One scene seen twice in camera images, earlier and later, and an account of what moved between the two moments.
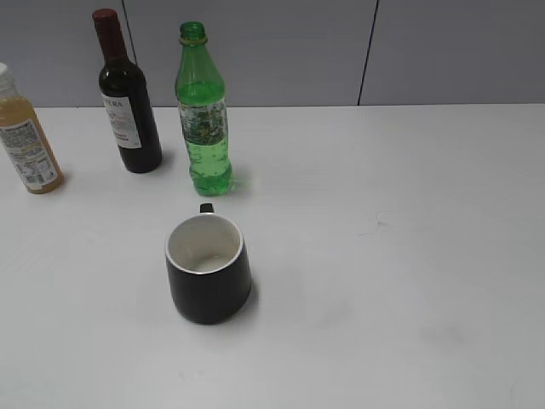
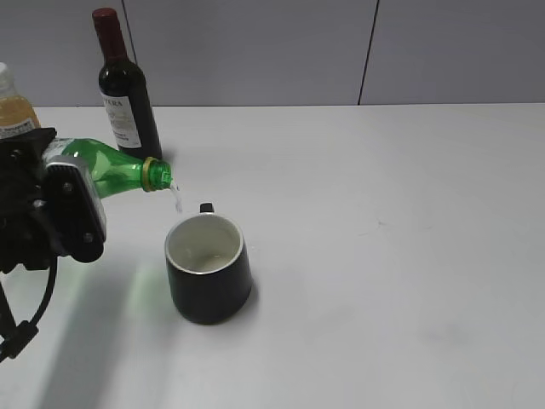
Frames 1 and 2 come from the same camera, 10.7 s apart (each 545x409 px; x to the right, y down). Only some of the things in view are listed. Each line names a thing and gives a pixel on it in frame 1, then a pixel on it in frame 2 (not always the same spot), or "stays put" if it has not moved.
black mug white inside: (208, 271) stays put
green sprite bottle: (200, 94) to (114, 170)
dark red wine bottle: (126, 98) stays put
